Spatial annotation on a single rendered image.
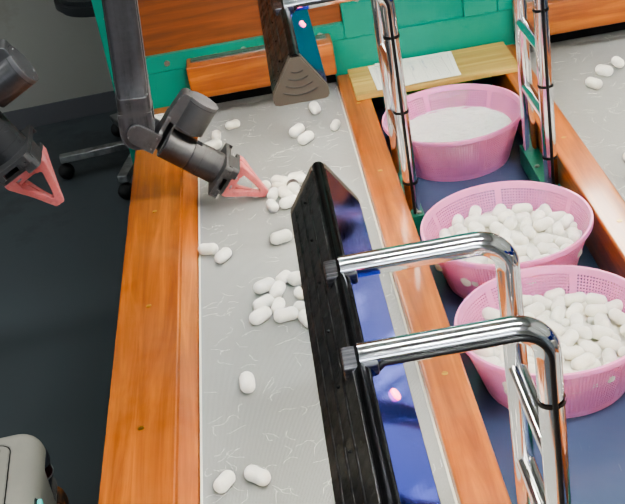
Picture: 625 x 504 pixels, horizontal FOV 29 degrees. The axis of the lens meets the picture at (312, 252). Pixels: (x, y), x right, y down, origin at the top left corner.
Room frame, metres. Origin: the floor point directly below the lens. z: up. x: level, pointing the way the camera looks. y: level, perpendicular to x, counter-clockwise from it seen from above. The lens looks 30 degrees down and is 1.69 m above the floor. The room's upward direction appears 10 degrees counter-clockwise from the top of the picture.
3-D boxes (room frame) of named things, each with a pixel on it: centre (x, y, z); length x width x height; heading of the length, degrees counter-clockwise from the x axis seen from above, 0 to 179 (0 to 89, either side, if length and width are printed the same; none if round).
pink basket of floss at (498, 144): (2.04, -0.31, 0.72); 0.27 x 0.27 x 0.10
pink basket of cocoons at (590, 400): (1.32, -0.30, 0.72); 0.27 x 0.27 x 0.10
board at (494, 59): (2.26, -0.31, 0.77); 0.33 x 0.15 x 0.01; 90
